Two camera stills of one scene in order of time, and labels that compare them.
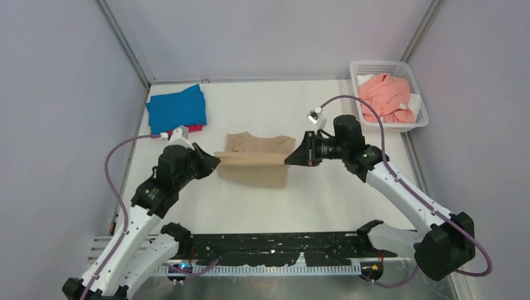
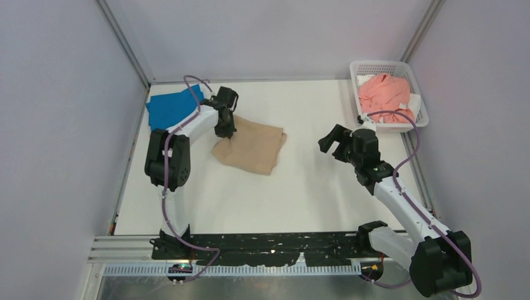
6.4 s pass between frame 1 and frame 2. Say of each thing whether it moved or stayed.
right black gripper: moved
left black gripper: moved
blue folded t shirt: stayed
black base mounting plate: stayed
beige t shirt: moved
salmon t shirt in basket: stayed
